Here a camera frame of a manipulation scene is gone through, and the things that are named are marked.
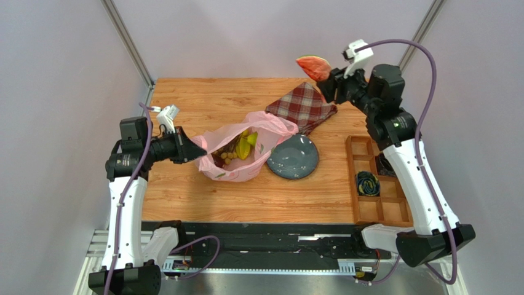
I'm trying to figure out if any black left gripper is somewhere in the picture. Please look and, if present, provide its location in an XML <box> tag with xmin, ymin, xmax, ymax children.
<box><xmin>143</xmin><ymin>126</ymin><xmax>206</xmax><ymax>164</ymax></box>

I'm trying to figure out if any fake watermelon slice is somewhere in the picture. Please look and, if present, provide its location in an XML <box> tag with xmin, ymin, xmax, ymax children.
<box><xmin>296</xmin><ymin>55</ymin><xmax>331</xmax><ymax>82</ymax></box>

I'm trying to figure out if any pink plastic bag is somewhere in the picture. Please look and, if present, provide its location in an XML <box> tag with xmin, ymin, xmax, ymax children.
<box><xmin>191</xmin><ymin>111</ymin><xmax>298</xmax><ymax>182</ymax></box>

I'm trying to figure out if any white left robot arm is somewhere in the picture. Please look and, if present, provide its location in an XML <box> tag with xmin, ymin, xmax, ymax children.
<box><xmin>88</xmin><ymin>115</ymin><xmax>206</xmax><ymax>294</ymax></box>

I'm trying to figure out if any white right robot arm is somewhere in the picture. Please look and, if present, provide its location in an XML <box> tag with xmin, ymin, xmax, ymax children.
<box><xmin>317</xmin><ymin>64</ymin><xmax>476</xmax><ymax>267</ymax></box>

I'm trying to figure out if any fake grape bunch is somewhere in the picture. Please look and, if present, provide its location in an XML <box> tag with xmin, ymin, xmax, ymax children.
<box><xmin>212</xmin><ymin>147</ymin><xmax>238</xmax><ymax>168</ymax></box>

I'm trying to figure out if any red plaid cloth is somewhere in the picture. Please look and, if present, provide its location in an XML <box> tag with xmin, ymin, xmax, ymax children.
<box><xmin>265</xmin><ymin>82</ymin><xmax>338</xmax><ymax>135</ymax></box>

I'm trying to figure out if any blue patterned rolled sock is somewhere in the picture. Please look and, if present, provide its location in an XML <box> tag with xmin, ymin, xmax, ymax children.
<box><xmin>355</xmin><ymin>171</ymin><xmax>381</xmax><ymax>197</ymax></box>

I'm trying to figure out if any wooden compartment tray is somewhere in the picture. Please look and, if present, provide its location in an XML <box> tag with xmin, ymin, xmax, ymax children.
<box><xmin>345</xmin><ymin>136</ymin><xmax>413</xmax><ymax>227</ymax></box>

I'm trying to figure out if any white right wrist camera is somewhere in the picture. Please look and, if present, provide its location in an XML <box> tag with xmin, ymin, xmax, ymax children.
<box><xmin>342</xmin><ymin>39</ymin><xmax>374</xmax><ymax>78</ymax></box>

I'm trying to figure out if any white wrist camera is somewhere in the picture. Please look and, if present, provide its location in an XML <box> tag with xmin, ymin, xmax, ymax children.
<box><xmin>342</xmin><ymin>39</ymin><xmax>374</xmax><ymax>78</ymax></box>
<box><xmin>156</xmin><ymin>104</ymin><xmax>180</xmax><ymax>133</ymax></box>

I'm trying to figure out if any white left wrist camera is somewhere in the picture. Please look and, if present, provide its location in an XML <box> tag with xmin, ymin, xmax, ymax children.
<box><xmin>156</xmin><ymin>104</ymin><xmax>180</xmax><ymax>133</ymax></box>

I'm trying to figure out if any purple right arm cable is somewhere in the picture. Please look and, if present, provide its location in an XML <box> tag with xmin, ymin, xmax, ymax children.
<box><xmin>354</xmin><ymin>39</ymin><xmax>458</xmax><ymax>286</ymax></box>

